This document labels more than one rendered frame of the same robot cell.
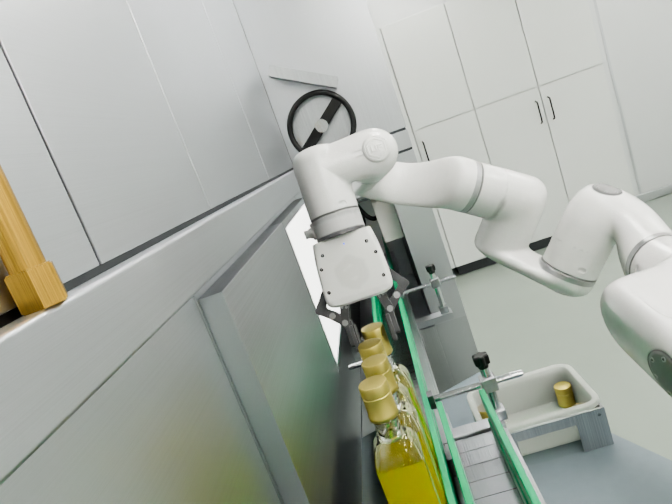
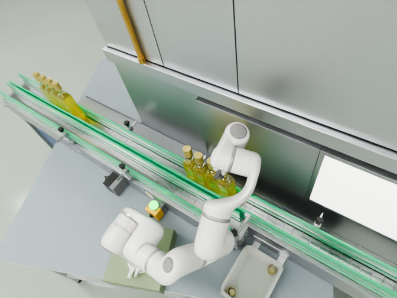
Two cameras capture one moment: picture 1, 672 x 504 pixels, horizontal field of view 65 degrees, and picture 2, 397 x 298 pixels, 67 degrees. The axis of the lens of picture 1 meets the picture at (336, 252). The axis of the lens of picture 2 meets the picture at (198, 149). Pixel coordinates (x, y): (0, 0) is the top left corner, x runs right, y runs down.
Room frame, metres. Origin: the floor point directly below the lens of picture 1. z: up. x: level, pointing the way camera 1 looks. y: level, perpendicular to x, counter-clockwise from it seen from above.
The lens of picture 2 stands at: (1.05, -0.50, 2.11)
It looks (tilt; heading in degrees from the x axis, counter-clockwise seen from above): 54 degrees down; 130
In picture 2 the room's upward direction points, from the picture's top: 15 degrees counter-clockwise
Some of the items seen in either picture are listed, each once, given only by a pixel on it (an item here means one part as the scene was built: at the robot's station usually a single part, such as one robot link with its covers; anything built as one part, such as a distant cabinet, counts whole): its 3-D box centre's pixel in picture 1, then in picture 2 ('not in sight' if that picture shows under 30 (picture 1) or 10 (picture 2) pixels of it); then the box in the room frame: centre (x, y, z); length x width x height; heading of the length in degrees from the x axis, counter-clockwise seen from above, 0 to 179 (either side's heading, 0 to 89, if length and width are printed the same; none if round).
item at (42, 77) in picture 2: not in sight; (55, 95); (-0.40, 0.12, 1.02); 0.06 x 0.06 x 0.28; 84
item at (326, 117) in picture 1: (322, 125); not in sight; (1.67, -0.09, 1.49); 0.21 x 0.05 x 0.21; 84
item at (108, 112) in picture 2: not in sight; (139, 133); (0.09, 0.17, 0.84); 0.95 x 0.09 x 0.11; 174
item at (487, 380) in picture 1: (476, 390); (238, 232); (0.85, -0.15, 0.95); 0.17 x 0.03 x 0.12; 84
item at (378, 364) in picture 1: (379, 375); (198, 158); (0.62, 0.00, 1.14); 0.04 x 0.04 x 0.04
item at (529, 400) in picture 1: (533, 414); (251, 280); (0.95, -0.26, 0.80); 0.22 x 0.17 x 0.09; 84
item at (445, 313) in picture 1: (433, 302); not in sight; (1.48, -0.22, 0.90); 0.17 x 0.05 x 0.23; 84
